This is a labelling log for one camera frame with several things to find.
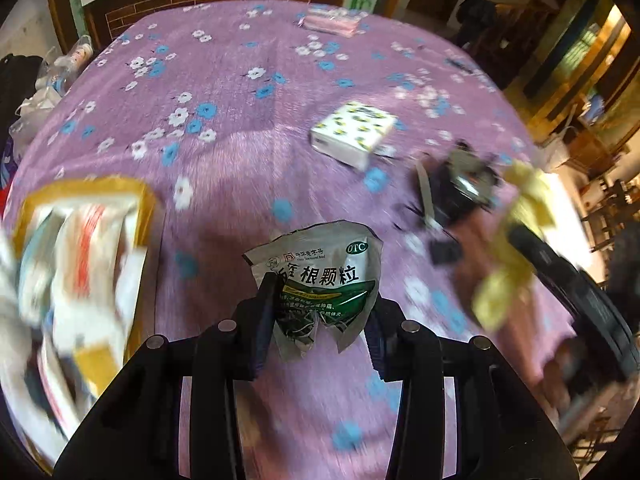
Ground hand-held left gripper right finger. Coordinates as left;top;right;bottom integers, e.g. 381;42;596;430
365;296;568;480

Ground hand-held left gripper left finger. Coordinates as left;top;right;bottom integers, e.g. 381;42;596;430
52;272;284;480

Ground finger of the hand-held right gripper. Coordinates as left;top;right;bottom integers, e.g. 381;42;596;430
507;224;640;382

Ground yellow cloth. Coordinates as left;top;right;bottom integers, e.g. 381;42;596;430
471;161;558;332

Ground green white sachet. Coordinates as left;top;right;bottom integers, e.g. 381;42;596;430
242;220;385;362

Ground yellow cardboard box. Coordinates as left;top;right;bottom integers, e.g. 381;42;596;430
12;175;158;401

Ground yellow packet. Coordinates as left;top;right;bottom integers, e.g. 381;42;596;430
72;342;123;398

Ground white orange printed packet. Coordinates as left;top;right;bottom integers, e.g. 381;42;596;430
47;200;148;361

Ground white tissue pack yellow dots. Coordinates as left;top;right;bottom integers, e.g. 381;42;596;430
309;101;397;171

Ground purple floral sheet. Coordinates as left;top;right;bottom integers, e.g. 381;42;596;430
0;0;593;480

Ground pink packet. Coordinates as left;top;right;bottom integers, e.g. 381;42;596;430
298;3;363;37

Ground clear plastic bags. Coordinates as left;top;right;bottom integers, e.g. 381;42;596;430
9;35;97;147

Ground black object with straps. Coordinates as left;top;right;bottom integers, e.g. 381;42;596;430
395;142;503;266

